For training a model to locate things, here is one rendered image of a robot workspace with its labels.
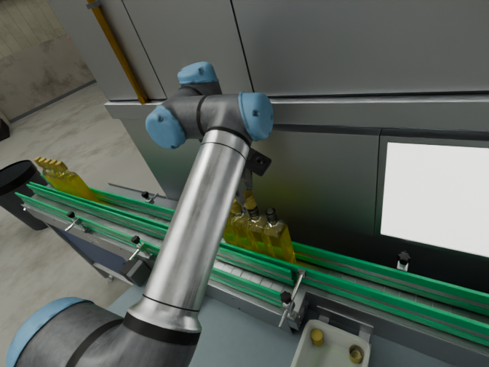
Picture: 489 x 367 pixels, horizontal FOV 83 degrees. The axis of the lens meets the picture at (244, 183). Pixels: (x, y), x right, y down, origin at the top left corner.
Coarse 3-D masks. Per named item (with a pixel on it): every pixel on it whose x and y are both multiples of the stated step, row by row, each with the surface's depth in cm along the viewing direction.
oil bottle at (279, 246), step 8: (280, 224) 77; (264, 232) 79; (272, 232) 77; (280, 232) 77; (288, 232) 81; (272, 240) 79; (280, 240) 78; (288, 240) 82; (272, 248) 83; (280, 248) 80; (288, 248) 83; (272, 256) 86; (280, 256) 83; (288, 256) 84
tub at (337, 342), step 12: (312, 324) 79; (324, 324) 78; (324, 336) 82; (336, 336) 78; (348, 336) 75; (300, 348) 75; (312, 348) 81; (324, 348) 80; (336, 348) 79; (348, 348) 78; (300, 360) 75; (312, 360) 79; (324, 360) 78; (336, 360) 77; (348, 360) 76
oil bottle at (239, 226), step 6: (246, 216) 83; (234, 222) 83; (240, 222) 82; (246, 222) 83; (234, 228) 85; (240, 228) 83; (246, 228) 83; (240, 234) 86; (246, 234) 85; (240, 240) 89; (246, 240) 87; (240, 246) 92; (246, 246) 90; (252, 246) 88
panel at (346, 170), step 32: (288, 128) 70; (320, 128) 66; (352, 128) 63; (288, 160) 76; (320, 160) 70; (352, 160) 66; (384, 160) 62; (256, 192) 93; (288, 192) 85; (320, 192) 78; (352, 192) 72; (352, 224) 81; (480, 256) 66
